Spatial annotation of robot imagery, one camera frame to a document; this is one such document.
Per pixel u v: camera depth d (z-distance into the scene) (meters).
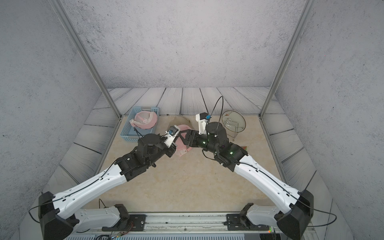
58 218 0.39
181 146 0.58
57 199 0.40
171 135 0.58
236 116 0.99
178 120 1.05
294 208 0.38
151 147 0.52
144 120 1.11
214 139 0.51
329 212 0.38
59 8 0.71
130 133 1.10
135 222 0.73
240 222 0.65
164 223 0.74
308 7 0.70
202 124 0.61
